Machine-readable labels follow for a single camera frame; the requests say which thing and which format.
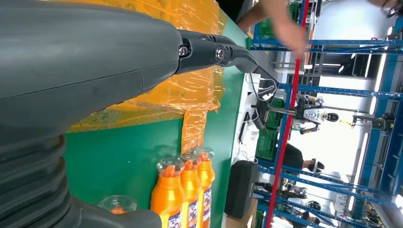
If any orange detergent bottle clear cap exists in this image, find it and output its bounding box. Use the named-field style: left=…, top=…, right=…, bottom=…
left=180, top=153, right=202, bottom=228
left=195, top=147, right=216, bottom=228
left=96, top=195, right=137, bottom=215
left=150, top=157, right=187, bottom=228

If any white table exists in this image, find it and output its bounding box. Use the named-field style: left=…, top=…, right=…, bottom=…
left=231, top=71, right=286, bottom=228

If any green plastic crate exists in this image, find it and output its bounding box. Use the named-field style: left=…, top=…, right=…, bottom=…
left=255, top=127, right=279, bottom=162
left=257, top=1, right=300, bottom=40

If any white humanoid robot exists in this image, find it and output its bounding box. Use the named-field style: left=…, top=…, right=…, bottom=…
left=296, top=95, right=341, bottom=134

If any black smartphone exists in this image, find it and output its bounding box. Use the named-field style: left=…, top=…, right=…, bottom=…
left=238, top=112, right=250, bottom=144

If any brown cardboard box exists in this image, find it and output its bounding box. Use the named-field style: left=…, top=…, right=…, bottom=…
left=225, top=199, right=258, bottom=228

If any black zip carrying case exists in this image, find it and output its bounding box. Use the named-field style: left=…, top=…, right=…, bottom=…
left=224, top=160, right=259, bottom=219

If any red metal beam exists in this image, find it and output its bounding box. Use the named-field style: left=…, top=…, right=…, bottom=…
left=265, top=0, right=311, bottom=228

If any dark tablet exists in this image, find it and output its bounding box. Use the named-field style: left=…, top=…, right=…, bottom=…
left=256, top=77, right=280, bottom=102

